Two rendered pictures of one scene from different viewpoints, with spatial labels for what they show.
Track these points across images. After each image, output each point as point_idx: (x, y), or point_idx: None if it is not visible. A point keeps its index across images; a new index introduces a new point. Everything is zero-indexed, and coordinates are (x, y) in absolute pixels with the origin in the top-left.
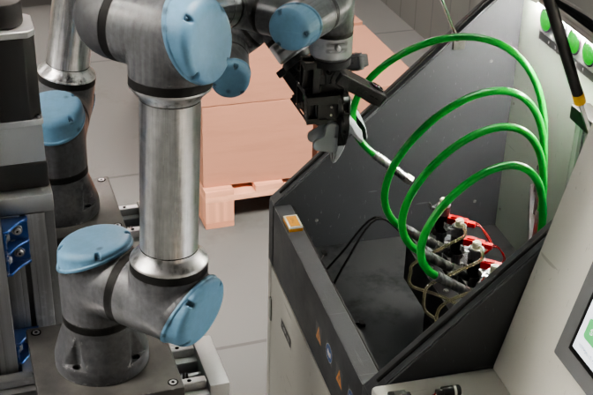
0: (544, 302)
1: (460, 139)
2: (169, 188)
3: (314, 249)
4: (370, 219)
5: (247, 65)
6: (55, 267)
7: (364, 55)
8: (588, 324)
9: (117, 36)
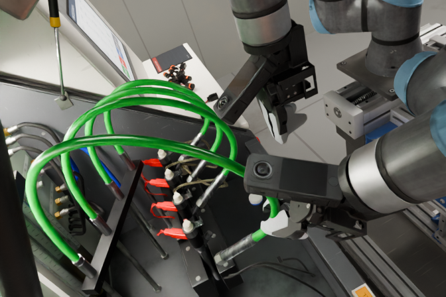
0: (141, 105)
1: (152, 87)
2: None
3: (327, 264)
4: (269, 266)
5: (406, 81)
6: None
7: (247, 164)
8: (126, 75)
9: None
